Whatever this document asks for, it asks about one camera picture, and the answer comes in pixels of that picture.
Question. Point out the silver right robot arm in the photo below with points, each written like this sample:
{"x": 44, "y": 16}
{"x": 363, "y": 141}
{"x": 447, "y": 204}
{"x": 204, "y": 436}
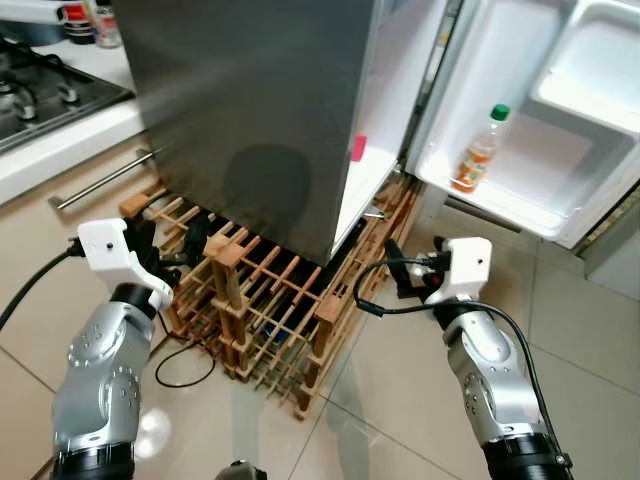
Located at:
{"x": 495, "y": 380}

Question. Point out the beige kitchen counter cabinet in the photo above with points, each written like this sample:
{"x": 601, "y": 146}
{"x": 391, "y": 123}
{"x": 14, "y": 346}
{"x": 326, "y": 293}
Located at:
{"x": 60, "y": 240}

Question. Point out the wooden wine rack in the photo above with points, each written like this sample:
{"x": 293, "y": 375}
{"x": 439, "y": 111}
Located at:
{"x": 250, "y": 290}

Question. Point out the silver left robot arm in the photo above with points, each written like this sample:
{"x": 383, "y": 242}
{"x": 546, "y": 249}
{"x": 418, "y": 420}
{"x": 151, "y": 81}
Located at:
{"x": 100, "y": 380}

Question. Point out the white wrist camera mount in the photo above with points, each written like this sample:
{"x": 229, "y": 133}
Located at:
{"x": 463, "y": 268}
{"x": 110, "y": 250}

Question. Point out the silver mini fridge body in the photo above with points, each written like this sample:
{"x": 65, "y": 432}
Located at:
{"x": 250, "y": 90}

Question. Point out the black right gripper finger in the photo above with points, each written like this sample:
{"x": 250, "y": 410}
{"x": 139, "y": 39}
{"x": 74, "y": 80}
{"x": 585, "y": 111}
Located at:
{"x": 396, "y": 265}

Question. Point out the dark robot foot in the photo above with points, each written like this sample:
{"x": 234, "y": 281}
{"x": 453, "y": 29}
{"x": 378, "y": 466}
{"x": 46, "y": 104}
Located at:
{"x": 240, "y": 471}

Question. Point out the red label jar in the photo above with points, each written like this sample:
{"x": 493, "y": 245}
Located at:
{"x": 76, "y": 20}

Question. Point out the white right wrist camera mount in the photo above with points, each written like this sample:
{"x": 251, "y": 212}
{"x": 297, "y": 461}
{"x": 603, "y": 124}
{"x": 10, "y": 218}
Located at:
{"x": 463, "y": 268}

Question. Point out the pink box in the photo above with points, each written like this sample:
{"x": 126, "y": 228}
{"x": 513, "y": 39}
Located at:
{"x": 358, "y": 148}

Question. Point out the pale label jar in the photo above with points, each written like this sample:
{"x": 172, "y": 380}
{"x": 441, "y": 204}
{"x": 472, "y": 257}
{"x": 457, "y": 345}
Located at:
{"x": 107, "y": 22}

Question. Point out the black gas stove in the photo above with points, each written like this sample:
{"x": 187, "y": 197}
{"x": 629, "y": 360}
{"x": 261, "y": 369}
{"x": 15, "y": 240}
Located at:
{"x": 50, "y": 95}

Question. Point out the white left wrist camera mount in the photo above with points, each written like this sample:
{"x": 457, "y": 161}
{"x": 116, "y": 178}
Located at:
{"x": 110, "y": 250}

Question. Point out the green cap drink bottle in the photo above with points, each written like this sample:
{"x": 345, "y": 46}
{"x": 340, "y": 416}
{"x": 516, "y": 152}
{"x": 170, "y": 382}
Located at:
{"x": 478, "y": 155}

